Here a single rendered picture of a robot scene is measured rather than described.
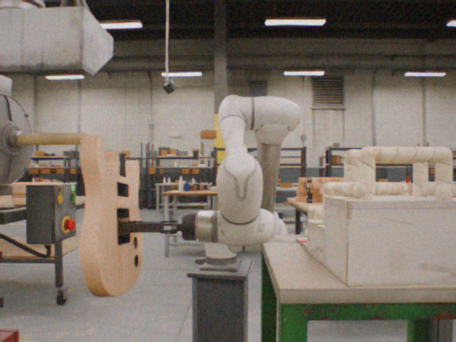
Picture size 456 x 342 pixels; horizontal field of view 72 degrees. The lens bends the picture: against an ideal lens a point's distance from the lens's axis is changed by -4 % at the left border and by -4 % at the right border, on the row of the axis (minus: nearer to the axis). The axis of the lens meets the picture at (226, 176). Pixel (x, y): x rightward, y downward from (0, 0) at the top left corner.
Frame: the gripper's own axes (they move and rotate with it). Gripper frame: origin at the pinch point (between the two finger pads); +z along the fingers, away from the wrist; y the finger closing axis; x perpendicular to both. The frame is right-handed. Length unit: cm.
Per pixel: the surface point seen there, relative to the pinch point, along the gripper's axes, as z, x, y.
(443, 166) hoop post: -74, 13, -25
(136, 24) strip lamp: 180, 400, 535
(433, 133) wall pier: -745, 282, 1048
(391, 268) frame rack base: -62, -7, -24
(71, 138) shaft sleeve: 12.1, 23.2, -9.6
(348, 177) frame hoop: -57, 12, -17
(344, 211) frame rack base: -53, 4, -24
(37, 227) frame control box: 35.1, -1.2, 13.9
